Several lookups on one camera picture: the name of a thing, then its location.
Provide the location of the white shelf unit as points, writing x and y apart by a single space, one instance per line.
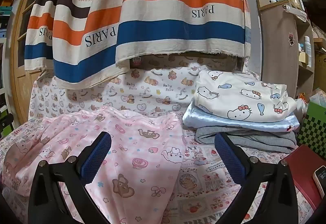
4 78

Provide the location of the folded grey garment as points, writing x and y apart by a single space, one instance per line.
242 138

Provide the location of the folded light blue garment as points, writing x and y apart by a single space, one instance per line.
203 120

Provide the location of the red book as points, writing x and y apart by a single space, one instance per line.
300 173

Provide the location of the green checkered box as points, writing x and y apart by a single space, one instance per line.
314 127

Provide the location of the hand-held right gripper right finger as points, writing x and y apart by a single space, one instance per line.
229 157

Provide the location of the stack of storage boxes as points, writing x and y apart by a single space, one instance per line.
5 9

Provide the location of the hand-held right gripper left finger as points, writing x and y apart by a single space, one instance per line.
96 157

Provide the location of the plastic bag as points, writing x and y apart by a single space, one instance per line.
315 97

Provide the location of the white phone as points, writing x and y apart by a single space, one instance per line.
320 183

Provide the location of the bear sticker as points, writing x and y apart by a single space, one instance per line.
291 39

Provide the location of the white bear print sheet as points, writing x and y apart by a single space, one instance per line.
152 94

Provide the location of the folded white cat print garment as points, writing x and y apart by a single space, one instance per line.
242 96

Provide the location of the wooden cabinet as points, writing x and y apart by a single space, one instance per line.
277 60

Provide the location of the patchwork print bed sheet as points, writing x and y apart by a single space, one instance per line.
203 188

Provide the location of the wooden door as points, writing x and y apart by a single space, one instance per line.
23 81

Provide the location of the pink cartoon print pants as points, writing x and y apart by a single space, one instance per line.
142 152

